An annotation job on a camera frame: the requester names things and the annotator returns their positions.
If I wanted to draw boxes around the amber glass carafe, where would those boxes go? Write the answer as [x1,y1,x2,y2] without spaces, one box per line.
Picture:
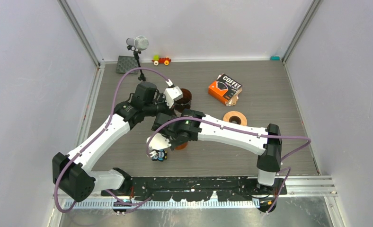
[174,142,188,150]

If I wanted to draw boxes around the orange coffee filter box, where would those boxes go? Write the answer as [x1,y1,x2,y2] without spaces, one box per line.
[208,73,243,106]

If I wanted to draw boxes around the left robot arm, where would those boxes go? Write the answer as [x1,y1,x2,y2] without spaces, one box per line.
[52,82,183,202]

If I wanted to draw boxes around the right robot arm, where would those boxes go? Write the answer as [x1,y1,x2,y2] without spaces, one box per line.
[146,109,282,194]

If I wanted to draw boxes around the blue owl sticker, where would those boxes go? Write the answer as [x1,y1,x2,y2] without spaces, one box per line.
[151,150,168,162]

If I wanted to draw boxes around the colourful toy car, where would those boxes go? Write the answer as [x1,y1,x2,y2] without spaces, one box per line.
[152,54,171,66]

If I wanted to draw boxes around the dark grey studded plate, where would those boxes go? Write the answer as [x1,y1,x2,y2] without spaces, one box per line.
[115,55,138,74]

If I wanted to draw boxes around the silver microphone on tripod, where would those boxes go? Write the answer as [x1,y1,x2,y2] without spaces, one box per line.
[126,35,149,68]

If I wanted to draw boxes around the teal block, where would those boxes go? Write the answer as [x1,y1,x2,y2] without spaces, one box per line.
[270,56,282,61]

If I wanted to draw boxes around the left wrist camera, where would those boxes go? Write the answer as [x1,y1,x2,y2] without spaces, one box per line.
[164,80,183,108]

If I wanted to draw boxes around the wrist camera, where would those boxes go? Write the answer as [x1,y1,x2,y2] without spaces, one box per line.
[146,133,171,159]
[164,80,183,108]

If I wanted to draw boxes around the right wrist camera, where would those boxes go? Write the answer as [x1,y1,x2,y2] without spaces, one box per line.
[146,133,171,159]

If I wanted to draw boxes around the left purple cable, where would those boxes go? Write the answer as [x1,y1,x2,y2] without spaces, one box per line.
[54,67,171,214]

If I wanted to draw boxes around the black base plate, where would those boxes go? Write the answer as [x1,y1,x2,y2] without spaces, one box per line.
[111,176,287,202]

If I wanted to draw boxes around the wooden ring stand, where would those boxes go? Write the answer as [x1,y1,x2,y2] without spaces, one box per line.
[223,111,248,126]

